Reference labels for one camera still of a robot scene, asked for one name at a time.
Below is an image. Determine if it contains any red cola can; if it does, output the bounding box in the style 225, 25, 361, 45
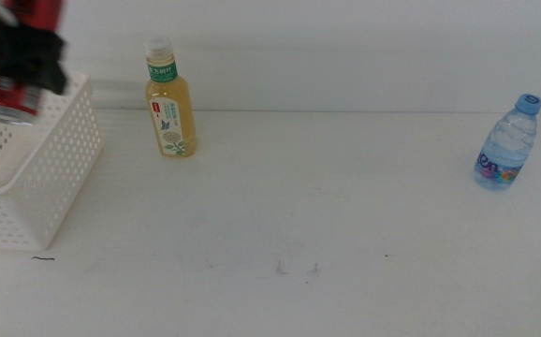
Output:
0, 0, 65, 126

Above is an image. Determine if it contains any yellow tea bottle white cap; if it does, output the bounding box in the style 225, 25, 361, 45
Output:
143, 36, 199, 158

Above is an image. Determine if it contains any clear water bottle blue cap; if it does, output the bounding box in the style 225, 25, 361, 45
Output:
473, 93, 541, 191

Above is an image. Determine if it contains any white perforated plastic basket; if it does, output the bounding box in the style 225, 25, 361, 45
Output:
0, 69, 104, 252

